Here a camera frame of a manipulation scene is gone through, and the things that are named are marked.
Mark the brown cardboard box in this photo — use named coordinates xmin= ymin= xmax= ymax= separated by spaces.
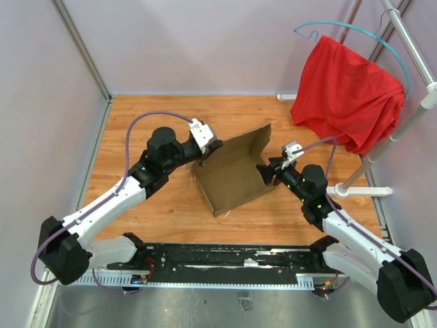
xmin=186 ymin=123 xmax=276 ymax=217

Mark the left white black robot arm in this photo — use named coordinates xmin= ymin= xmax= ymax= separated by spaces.
xmin=34 ymin=126 xmax=224 ymax=285

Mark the red cloth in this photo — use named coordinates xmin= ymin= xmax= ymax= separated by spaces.
xmin=290 ymin=36 xmax=406 ymax=156

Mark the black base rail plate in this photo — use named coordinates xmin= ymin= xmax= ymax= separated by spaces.
xmin=107 ymin=243 xmax=335 ymax=285

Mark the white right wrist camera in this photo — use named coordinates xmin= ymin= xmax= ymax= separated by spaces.
xmin=281 ymin=141 xmax=305 ymax=169

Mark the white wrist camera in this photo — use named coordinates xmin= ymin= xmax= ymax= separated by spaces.
xmin=281 ymin=141 xmax=305 ymax=169
xmin=188 ymin=118 xmax=217 ymax=154

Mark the teal clothes hanger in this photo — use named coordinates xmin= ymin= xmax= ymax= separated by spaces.
xmin=294 ymin=20 xmax=412 ymax=99

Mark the white metal clothes rack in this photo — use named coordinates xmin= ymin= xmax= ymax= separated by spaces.
xmin=291 ymin=1 xmax=436 ymax=198

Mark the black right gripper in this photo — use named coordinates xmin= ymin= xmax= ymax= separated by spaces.
xmin=255 ymin=157 xmax=309 ymax=204

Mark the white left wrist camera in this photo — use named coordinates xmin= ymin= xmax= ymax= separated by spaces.
xmin=188 ymin=118 xmax=217 ymax=154

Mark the grey slotted cable duct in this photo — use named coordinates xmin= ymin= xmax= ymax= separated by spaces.
xmin=74 ymin=271 xmax=149 ymax=287

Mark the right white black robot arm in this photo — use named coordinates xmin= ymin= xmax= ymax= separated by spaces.
xmin=256 ymin=157 xmax=436 ymax=323

